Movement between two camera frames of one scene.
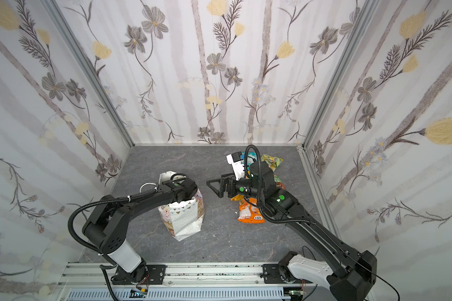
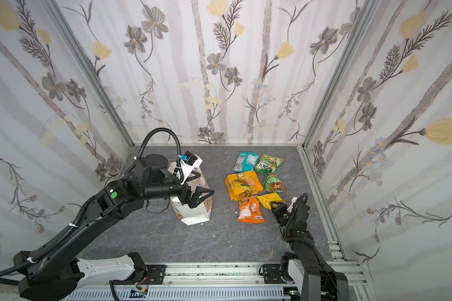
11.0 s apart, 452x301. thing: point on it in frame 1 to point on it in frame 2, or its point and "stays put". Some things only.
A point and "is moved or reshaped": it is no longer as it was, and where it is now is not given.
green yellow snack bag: [272, 162] stays put
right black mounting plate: [271, 273] stays put
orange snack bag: [248, 213] stays put
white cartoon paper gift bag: [183, 218] is moved or reshaped
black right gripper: [229, 184] to [286, 212]
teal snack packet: [252, 157] stays put
